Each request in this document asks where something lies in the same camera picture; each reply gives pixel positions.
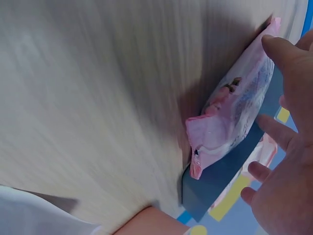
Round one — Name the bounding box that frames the dark blue box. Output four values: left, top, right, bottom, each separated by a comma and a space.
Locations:
180, 65, 289, 223

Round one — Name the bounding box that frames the person's left forearm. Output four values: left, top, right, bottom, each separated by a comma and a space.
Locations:
0, 185, 192, 235

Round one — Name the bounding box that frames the person's right hand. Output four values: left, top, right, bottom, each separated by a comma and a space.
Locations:
241, 30, 313, 235

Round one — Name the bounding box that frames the pink printed wipes packet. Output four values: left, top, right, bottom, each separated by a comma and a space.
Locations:
185, 17, 282, 181

